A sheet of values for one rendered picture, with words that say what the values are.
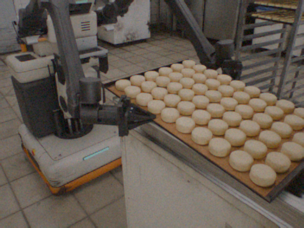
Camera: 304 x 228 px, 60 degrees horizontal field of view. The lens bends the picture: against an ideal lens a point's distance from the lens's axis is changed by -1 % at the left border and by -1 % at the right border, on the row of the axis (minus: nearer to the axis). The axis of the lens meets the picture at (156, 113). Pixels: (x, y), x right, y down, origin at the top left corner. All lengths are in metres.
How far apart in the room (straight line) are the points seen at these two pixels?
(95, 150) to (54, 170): 0.28
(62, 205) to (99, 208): 0.24
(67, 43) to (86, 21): 0.67
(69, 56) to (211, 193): 0.56
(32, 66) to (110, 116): 1.08
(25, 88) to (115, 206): 0.91
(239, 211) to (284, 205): 0.12
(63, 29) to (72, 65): 0.12
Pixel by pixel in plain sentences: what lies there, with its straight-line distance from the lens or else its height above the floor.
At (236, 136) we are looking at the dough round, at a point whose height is 0.95.
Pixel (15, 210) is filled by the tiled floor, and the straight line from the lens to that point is 1.93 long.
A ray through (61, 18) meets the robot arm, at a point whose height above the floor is 1.17.
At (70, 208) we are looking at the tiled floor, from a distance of 1.82.
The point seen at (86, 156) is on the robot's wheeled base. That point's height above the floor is 0.25.
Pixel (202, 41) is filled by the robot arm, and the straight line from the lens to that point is 1.16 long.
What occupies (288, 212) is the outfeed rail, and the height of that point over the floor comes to 0.88.
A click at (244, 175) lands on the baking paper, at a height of 0.93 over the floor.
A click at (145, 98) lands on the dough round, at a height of 0.97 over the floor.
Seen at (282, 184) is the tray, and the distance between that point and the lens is 0.62.
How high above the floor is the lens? 1.31
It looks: 29 degrees down
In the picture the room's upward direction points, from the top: straight up
